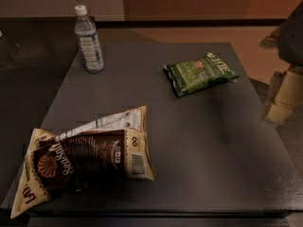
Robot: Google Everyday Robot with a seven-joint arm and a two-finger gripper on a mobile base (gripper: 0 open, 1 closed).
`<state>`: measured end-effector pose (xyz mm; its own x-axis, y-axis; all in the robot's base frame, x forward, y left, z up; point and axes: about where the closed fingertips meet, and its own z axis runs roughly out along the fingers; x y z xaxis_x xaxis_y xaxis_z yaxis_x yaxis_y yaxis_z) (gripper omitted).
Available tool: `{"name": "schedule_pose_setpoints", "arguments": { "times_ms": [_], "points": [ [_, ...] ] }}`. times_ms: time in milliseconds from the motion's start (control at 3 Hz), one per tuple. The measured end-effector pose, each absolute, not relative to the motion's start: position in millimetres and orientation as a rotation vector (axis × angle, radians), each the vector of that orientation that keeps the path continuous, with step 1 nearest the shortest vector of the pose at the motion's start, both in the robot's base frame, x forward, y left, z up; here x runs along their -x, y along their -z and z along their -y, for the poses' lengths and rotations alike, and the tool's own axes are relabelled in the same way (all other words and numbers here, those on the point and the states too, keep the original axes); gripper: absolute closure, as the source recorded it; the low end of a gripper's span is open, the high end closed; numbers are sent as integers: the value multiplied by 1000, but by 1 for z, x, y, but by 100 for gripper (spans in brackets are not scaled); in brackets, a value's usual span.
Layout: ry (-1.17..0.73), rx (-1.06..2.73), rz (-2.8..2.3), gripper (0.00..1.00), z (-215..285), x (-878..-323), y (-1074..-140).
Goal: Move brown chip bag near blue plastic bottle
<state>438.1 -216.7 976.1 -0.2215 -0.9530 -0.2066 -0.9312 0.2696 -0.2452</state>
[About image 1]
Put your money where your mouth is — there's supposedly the brown sea salt chip bag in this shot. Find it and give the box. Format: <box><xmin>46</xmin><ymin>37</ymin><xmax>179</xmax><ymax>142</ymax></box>
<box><xmin>10</xmin><ymin>106</ymin><xmax>154</xmax><ymax>218</ymax></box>

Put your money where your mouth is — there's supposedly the green chip bag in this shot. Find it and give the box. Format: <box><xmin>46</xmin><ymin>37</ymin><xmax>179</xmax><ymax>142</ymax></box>
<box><xmin>164</xmin><ymin>52</ymin><xmax>239</xmax><ymax>97</ymax></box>

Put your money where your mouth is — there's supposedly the clear blue-label plastic water bottle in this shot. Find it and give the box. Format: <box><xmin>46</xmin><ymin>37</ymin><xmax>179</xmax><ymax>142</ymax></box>
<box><xmin>75</xmin><ymin>5</ymin><xmax>104</xmax><ymax>73</ymax></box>

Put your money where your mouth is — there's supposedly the cardboard box at right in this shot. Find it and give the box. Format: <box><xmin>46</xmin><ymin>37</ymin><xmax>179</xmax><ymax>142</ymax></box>
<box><xmin>263</xmin><ymin>65</ymin><xmax>303</xmax><ymax>123</ymax></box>

